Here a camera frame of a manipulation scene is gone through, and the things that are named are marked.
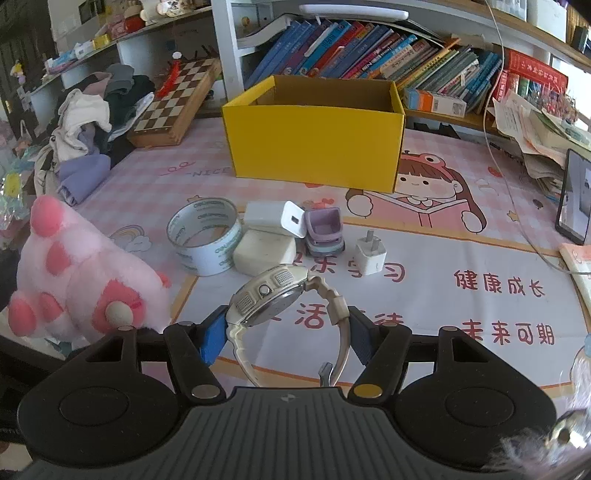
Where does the wooden chess board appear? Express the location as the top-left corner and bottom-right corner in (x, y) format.
(127, 58), (222, 148)

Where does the white charger with port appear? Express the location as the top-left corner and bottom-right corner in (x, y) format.
(243, 200), (306, 239)

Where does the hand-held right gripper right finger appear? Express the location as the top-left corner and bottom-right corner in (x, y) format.
(347, 307), (502, 403)

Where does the beige wristwatch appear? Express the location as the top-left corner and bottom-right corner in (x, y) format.
(225, 264), (354, 388)

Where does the stack of papers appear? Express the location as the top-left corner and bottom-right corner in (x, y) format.
(492, 90), (591, 204)

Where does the white figurine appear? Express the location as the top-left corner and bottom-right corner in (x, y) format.
(139, 0), (204, 21)

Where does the white cable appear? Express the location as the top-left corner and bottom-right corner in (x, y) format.
(482, 0), (591, 278)

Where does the curved side shelf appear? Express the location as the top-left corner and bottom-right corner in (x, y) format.
(28, 4), (218, 93)

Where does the small white plug adapter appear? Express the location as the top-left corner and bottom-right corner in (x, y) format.
(355, 229), (384, 278)

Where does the row of colourful books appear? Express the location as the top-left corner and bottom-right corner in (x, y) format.
(242, 18), (506, 116)

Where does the red thick book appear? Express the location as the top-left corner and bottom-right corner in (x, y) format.
(492, 48), (568, 102)

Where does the iridescent plastic wrap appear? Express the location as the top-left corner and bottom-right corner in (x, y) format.
(0, 148), (35, 250)

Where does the red tassel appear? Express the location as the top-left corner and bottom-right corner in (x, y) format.
(154, 52), (183, 100)

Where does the blue and white packet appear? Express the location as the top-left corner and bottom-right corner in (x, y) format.
(44, 55), (77, 75)

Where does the purple toy car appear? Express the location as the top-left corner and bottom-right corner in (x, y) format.
(302, 208), (346, 256)

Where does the orange and white carton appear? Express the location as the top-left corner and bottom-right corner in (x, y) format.
(404, 88), (468, 117)

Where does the pink printed table mat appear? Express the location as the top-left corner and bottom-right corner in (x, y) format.
(60, 115), (591, 398)

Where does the white desk lamp bar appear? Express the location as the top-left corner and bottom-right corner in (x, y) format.
(299, 4), (409, 23)

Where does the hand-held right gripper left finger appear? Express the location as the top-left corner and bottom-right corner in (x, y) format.
(74, 305), (228, 401)

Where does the white bookshelf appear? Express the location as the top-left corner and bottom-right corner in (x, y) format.
(210, 0), (591, 121)

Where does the fluffy purple keychain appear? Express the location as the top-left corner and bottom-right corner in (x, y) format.
(496, 408), (591, 480)

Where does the pink plush toy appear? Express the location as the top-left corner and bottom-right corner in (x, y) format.
(8, 194), (172, 343)

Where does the white tape roll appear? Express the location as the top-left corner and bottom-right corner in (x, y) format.
(167, 198), (244, 277)

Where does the yellow cardboard box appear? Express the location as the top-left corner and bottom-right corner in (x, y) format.
(222, 75), (406, 195)

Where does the pile of clothes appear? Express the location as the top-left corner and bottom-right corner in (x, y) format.
(34, 64), (157, 206)

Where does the black smartphone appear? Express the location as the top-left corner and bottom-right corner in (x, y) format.
(555, 148), (591, 245)

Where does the white storage box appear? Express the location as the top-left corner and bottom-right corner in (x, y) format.
(526, 0), (568, 43)

